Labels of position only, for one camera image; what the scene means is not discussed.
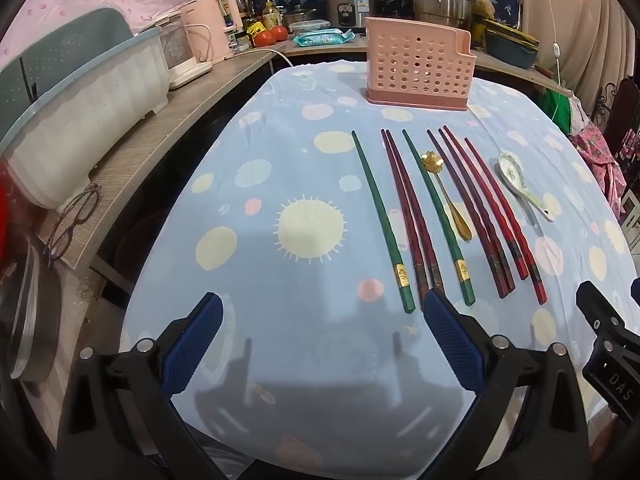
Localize gold flower spoon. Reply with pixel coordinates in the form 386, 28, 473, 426
420, 150, 473, 241

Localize dark pan with glass lid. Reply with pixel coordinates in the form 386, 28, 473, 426
0, 240, 63, 381

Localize pink electric kettle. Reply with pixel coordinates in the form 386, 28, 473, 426
180, 0, 241, 63

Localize blue dotted tablecloth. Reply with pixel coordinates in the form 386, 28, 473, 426
120, 60, 640, 480

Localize pink perforated utensil basket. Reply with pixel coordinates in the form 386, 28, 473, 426
364, 16, 475, 112

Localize small lidded metal pot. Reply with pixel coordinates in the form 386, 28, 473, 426
283, 5, 318, 28

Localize green chopstick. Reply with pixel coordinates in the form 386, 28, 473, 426
351, 130, 415, 315
402, 130, 477, 307

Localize white cable with switch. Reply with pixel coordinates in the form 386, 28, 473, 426
542, 0, 576, 126

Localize dark ornate chair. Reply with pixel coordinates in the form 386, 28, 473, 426
595, 77, 640, 161

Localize white dish box with lid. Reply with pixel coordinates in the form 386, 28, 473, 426
0, 7, 171, 211

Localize yellow bowl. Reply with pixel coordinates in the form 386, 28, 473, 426
482, 17, 540, 45

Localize yellow sauce bottle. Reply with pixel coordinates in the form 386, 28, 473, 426
262, 0, 283, 31

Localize bright red chopstick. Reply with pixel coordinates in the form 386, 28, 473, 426
444, 126, 530, 281
465, 138, 548, 306

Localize white clear-topped appliance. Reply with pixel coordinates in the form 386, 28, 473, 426
150, 15, 213, 90

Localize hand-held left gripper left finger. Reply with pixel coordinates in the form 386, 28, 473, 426
57, 292, 226, 480

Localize glass container with blue lid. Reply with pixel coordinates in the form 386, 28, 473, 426
289, 20, 332, 37

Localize silver rice cooker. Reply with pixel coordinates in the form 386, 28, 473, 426
320, 0, 383, 31

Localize beige curtain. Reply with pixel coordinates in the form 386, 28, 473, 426
517, 0, 640, 111

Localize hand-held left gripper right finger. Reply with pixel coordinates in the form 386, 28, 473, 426
422, 287, 591, 480

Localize maroon chopstick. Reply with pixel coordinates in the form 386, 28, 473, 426
426, 130, 507, 299
438, 128, 516, 292

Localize pink floral garment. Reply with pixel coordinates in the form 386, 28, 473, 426
570, 100, 628, 231

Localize dark red chopstick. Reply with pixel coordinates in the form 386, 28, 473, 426
386, 129, 445, 296
381, 129, 432, 311

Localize thin-framed eyeglasses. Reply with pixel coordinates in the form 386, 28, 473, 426
42, 183, 102, 267

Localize blue wet wipes pack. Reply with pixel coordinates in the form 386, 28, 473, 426
292, 29, 357, 47

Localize green cloth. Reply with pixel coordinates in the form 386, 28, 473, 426
542, 82, 576, 133

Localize white power cord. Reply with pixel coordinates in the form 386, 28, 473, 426
242, 45, 296, 68

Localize blue bowl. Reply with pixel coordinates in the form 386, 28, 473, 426
486, 35, 541, 70

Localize white ceramic soup spoon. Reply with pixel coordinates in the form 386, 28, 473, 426
497, 151, 557, 222

